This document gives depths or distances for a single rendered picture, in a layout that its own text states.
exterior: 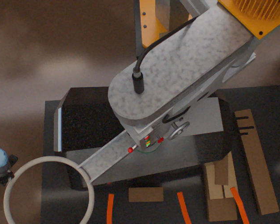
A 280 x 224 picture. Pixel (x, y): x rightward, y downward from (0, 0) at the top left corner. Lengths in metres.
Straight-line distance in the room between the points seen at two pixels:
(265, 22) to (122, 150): 1.03
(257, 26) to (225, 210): 1.78
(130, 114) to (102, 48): 2.17
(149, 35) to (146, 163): 0.97
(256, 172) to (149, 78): 1.86
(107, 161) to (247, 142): 1.51
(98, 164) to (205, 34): 0.97
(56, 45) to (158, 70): 2.31
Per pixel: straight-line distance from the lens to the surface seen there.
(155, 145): 1.94
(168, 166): 2.14
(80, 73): 3.16
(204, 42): 1.27
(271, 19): 1.36
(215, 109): 2.09
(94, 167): 1.78
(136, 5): 2.57
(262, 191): 2.84
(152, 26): 2.40
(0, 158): 1.45
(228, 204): 2.74
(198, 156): 2.12
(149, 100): 1.15
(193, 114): 2.06
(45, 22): 3.61
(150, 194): 2.64
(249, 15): 1.33
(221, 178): 2.62
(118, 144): 1.77
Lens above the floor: 2.77
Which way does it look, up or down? 72 degrees down
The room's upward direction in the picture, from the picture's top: 9 degrees counter-clockwise
